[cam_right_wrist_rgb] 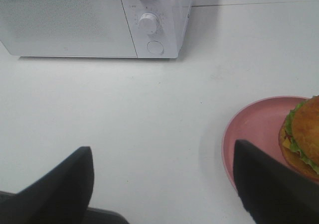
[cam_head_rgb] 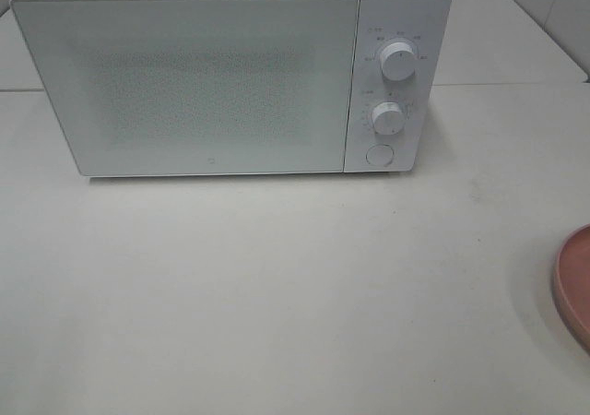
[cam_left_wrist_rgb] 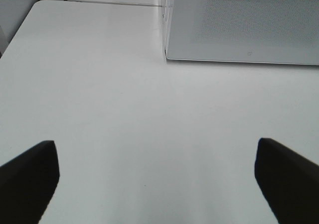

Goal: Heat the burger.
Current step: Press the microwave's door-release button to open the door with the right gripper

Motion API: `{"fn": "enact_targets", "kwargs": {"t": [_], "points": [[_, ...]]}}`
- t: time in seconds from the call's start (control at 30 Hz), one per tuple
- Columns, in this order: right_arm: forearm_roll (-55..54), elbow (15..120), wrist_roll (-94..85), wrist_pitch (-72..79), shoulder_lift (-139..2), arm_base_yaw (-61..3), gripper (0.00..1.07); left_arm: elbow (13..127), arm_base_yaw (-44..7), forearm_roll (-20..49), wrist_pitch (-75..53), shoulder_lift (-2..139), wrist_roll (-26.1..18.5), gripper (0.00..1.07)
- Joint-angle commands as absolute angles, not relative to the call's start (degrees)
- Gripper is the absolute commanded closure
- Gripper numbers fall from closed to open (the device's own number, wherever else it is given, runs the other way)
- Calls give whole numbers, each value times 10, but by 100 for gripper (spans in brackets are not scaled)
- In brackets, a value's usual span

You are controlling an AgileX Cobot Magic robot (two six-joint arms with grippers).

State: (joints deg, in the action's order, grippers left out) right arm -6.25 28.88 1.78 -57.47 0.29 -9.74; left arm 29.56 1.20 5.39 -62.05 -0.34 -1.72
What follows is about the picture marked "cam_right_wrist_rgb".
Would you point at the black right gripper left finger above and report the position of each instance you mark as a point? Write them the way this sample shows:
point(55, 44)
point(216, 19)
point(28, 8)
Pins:
point(61, 196)

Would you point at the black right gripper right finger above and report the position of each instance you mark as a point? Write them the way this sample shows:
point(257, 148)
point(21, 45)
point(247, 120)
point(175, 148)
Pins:
point(270, 192)

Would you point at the toy burger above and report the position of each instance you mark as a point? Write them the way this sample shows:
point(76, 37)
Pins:
point(299, 138)

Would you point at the pink round plate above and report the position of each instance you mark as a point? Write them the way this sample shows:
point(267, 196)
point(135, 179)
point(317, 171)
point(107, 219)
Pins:
point(258, 123)

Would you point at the white microwave door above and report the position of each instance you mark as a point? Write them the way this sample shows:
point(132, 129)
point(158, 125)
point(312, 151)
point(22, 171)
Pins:
point(65, 28)

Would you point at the white microwave oven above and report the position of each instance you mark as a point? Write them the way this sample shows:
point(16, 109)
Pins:
point(173, 17)

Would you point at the lower white microwave knob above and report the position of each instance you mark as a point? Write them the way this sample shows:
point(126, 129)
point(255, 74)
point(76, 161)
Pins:
point(148, 23)

